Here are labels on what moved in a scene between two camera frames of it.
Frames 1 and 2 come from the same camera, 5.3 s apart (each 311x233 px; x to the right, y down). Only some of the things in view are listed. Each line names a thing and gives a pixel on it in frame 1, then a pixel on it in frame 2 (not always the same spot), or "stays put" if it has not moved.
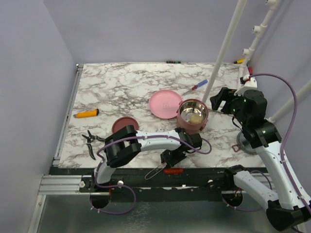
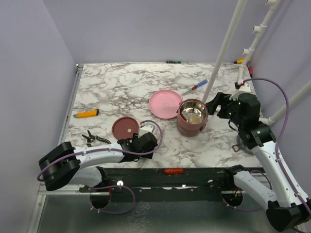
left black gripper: [164, 158] -> [148, 155]
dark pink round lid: [122, 122] stays put
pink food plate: [164, 104] stays put
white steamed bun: [196, 119] stays put
